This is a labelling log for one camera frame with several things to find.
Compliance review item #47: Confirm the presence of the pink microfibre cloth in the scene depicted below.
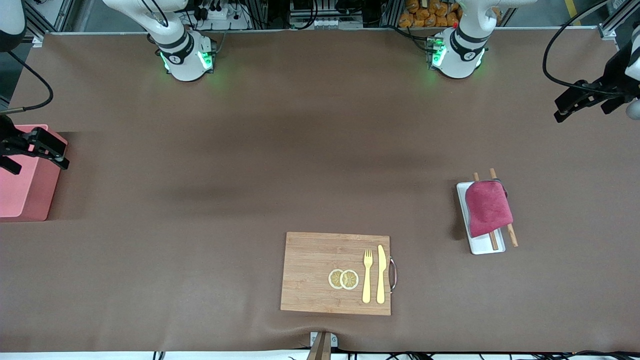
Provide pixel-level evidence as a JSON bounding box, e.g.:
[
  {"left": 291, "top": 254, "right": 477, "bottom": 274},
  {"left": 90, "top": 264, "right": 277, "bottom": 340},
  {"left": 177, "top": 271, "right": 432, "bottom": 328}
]
[{"left": 465, "top": 180, "right": 514, "bottom": 238}]

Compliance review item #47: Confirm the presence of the pink plastic bin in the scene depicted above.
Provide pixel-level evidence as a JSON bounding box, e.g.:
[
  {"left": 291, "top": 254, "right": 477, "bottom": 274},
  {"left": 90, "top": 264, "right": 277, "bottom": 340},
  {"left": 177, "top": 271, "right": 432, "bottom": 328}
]
[{"left": 0, "top": 124, "right": 68, "bottom": 222}]

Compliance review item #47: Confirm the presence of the light wooden chopstick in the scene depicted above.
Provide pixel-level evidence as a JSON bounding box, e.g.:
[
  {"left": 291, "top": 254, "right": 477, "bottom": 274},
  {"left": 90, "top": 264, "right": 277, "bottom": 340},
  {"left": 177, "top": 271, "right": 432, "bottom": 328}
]
[{"left": 489, "top": 168, "right": 519, "bottom": 248}]

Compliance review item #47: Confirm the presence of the orange snack bag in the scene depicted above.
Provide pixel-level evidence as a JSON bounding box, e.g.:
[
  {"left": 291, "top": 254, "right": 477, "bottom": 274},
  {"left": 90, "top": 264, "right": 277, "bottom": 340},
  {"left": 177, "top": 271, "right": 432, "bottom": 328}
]
[{"left": 398, "top": 0, "right": 462, "bottom": 29}]

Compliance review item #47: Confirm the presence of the white rectangular tray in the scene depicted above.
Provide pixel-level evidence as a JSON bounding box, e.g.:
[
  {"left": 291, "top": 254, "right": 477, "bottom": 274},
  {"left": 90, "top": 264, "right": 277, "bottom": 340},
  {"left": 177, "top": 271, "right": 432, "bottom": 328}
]
[{"left": 456, "top": 181, "right": 506, "bottom": 255}]

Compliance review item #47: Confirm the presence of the long white power strip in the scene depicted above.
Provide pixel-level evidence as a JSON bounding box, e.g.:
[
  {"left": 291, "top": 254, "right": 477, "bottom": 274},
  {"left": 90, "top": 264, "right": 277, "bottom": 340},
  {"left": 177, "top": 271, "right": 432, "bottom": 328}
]
[{"left": 290, "top": 16, "right": 364, "bottom": 30}]

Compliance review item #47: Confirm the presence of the yellow plastic knife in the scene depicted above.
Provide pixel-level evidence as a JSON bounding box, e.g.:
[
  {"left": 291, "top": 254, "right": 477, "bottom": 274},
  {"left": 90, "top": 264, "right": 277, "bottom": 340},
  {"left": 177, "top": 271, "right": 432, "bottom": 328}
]
[{"left": 376, "top": 244, "right": 387, "bottom": 305}]

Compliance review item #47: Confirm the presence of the yellow plastic fork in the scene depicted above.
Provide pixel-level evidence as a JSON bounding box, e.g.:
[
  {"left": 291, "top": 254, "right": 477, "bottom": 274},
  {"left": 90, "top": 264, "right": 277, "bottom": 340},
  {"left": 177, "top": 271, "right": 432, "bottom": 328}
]
[{"left": 362, "top": 249, "right": 374, "bottom": 304}]

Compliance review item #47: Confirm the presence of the bamboo cutting board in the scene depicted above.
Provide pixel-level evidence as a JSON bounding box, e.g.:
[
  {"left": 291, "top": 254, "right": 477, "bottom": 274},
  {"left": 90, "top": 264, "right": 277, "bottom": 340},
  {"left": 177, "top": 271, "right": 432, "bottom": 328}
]
[{"left": 280, "top": 231, "right": 392, "bottom": 316}]

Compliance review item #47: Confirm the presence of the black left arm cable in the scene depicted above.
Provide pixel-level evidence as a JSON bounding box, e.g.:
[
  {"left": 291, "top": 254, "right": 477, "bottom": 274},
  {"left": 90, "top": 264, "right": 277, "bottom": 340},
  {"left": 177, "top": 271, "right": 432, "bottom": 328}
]
[{"left": 542, "top": 0, "right": 627, "bottom": 97}]

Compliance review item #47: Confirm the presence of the aluminium frame post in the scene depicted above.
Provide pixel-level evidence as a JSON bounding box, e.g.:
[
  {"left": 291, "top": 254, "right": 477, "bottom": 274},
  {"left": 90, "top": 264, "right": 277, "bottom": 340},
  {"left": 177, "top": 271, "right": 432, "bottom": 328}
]
[
  {"left": 597, "top": 0, "right": 640, "bottom": 41},
  {"left": 20, "top": 0, "right": 77, "bottom": 48}
]

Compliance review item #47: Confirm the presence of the front camera mount bracket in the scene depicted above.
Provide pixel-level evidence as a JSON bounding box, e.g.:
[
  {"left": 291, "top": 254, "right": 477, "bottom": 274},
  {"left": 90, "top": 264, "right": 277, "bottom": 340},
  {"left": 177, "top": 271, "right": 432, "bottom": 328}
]
[{"left": 306, "top": 331, "right": 339, "bottom": 360}]

